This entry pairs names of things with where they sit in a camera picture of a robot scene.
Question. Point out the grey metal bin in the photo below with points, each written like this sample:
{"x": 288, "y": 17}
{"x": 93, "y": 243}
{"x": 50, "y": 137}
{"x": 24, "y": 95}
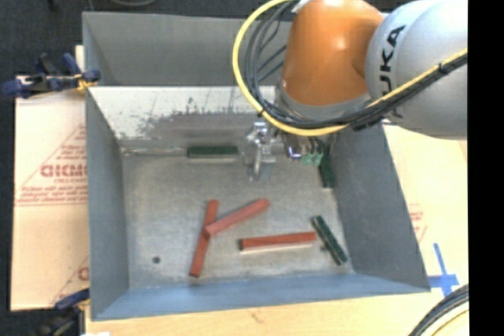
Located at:
{"x": 165, "y": 208}

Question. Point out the dark green flat block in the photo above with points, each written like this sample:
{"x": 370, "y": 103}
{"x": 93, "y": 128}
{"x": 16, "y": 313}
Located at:
{"x": 327, "y": 175}
{"x": 330, "y": 241}
{"x": 212, "y": 152}

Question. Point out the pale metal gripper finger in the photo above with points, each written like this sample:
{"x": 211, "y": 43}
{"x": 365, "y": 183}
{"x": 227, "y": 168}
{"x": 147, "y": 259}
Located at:
{"x": 267, "y": 169}
{"x": 254, "y": 170}

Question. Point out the red-brown flat block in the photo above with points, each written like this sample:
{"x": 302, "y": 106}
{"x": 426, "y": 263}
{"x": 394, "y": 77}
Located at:
{"x": 201, "y": 248}
{"x": 238, "y": 217}
{"x": 277, "y": 241}

